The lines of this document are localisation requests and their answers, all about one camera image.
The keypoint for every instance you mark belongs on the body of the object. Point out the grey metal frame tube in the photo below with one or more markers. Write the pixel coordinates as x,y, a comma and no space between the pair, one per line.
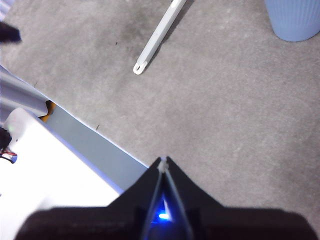
20,95

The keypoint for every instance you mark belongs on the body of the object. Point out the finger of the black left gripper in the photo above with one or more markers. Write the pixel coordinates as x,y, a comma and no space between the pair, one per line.
8,33

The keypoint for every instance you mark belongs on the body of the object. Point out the blue ribbed plastic cup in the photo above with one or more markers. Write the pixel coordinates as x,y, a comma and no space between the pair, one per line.
295,20

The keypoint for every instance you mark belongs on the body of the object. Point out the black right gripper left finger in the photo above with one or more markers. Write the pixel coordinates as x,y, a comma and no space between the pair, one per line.
105,222

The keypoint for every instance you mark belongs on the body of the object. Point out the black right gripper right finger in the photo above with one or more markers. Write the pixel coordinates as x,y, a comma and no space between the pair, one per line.
237,225

